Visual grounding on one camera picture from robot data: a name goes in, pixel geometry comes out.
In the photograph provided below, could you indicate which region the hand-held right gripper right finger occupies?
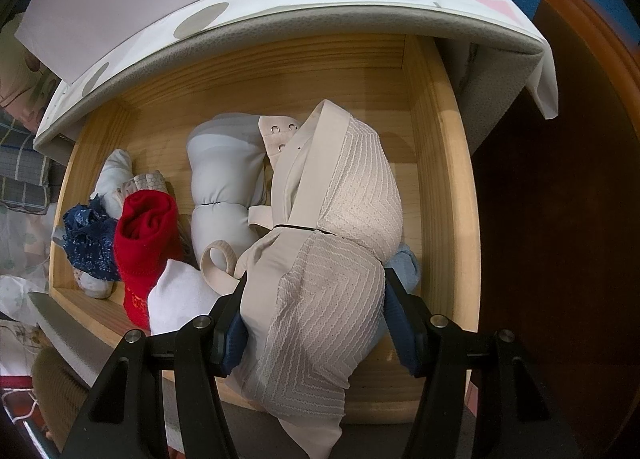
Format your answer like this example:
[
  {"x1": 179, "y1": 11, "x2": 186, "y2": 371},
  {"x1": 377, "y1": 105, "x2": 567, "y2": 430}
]
[{"x1": 382, "y1": 266, "x2": 583, "y2": 459}]

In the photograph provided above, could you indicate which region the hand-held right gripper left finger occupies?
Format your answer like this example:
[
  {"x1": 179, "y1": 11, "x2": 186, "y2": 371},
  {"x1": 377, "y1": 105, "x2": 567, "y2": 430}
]
[{"x1": 60, "y1": 274, "x2": 251, "y2": 459}]

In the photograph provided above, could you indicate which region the light blue underwear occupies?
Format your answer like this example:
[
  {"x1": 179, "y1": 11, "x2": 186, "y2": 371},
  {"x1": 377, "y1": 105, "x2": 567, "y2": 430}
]
[{"x1": 375, "y1": 244, "x2": 423, "y2": 340}]

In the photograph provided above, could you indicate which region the beige bra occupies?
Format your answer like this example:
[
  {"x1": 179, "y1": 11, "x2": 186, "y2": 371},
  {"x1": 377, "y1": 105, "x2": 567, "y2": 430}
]
[{"x1": 200, "y1": 99, "x2": 406, "y2": 457}]

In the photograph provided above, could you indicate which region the red underwear roll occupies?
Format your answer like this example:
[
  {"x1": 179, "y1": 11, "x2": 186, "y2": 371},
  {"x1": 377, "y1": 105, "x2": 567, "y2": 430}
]
[{"x1": 112, "y1": 190, "x2": 183, "y2": 332}]

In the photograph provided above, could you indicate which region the light grey padded bra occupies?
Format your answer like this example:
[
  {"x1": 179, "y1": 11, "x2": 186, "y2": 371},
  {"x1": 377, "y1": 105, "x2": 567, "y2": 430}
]
[{"x1": 186, "y1": 112, "x2": 273, "y2": 270}]

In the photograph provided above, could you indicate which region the wooden drawer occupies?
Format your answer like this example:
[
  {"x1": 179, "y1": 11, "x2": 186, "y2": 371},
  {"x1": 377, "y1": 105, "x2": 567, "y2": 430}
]
[{"x1": 27, "y1": 32, "x2": 476, "y2": 430}]

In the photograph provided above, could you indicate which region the navy floral underwear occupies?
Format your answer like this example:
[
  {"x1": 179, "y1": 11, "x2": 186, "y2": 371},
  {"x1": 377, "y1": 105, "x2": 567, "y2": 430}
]
[{"x1": 62, "y1": 202, "x2": 123, "y2": 285}]

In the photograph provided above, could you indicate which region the white rolled underwear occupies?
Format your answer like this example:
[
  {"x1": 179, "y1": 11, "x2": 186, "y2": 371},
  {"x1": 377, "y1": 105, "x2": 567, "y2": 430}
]
[{"x1": 92, "y1": 148, "x2": 133, "y2": 220}]

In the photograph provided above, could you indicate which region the brown ribbed cloth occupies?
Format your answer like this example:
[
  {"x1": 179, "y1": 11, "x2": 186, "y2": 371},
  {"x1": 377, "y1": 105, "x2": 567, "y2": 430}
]
[{"x1": 30, "y1": 346, "x2": 108, "y2": 445}]

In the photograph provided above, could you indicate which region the white leaf print bag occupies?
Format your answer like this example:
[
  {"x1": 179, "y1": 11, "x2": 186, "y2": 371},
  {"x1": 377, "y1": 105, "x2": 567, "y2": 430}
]
[{"x1": 0, "y1": 209, "x2": 66, "y2": 310}]

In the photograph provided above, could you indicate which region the grey plaid cloth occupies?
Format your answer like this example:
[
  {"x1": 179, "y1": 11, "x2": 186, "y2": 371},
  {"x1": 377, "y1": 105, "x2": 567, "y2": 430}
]
[{"x1": 0, "y1": 119, "x2": 53, "y2": 215}]

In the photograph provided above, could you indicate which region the grey padded nightstand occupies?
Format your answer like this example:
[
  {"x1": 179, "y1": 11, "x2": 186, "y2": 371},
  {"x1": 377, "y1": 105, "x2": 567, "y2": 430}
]
[{"x1": 32, "y1": 6, "x2": 548, "y2": 155}]

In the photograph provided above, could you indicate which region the beige leaf print curtain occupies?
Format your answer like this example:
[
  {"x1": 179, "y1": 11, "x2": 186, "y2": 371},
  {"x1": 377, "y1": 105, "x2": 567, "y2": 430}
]
[{"x1": 0, "y1": 49, "x2": 61, "y2": 130}]

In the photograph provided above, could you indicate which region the white shoe box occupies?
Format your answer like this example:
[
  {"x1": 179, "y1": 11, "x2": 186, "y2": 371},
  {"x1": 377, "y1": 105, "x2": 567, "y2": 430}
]
[{"x1": 14, "y1": 0, "x2": 366, "y2": 85}]

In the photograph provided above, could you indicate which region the orange wooden furniture edge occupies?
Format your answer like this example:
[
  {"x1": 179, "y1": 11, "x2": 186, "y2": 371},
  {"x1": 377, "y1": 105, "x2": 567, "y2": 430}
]
[{"x1": 511, "y1": 0, "x2": 640, "y2": 90}]

